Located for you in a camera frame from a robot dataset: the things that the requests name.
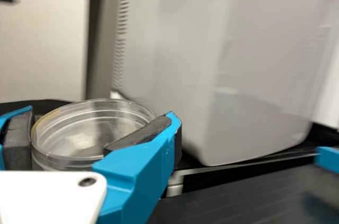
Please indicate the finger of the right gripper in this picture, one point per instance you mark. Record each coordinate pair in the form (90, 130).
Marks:
(329, 160)

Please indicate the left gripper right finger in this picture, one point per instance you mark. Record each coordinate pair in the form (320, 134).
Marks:
(132, 179)

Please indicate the petri dish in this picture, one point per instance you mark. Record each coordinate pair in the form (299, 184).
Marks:
(79, 128)

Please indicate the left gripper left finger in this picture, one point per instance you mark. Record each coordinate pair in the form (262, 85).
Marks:
(16, 142)

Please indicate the white box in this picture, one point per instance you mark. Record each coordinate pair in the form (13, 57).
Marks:
(238, 49)

